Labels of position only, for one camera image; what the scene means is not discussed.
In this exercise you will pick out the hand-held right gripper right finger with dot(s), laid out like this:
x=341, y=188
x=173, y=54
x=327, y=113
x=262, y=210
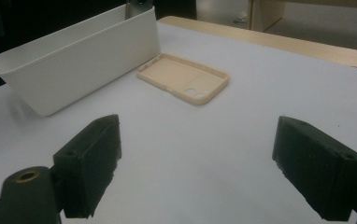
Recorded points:
x=317, y=168

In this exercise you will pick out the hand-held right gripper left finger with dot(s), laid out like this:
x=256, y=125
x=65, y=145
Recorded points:
x=86, y=165

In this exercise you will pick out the white table sheet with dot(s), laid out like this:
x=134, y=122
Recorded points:
x=198, y=149

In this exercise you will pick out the beige phone case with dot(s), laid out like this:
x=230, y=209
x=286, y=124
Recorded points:
x=179, y=76

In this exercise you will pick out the white oblong plastic container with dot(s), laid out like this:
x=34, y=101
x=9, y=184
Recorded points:
x=80, y=71

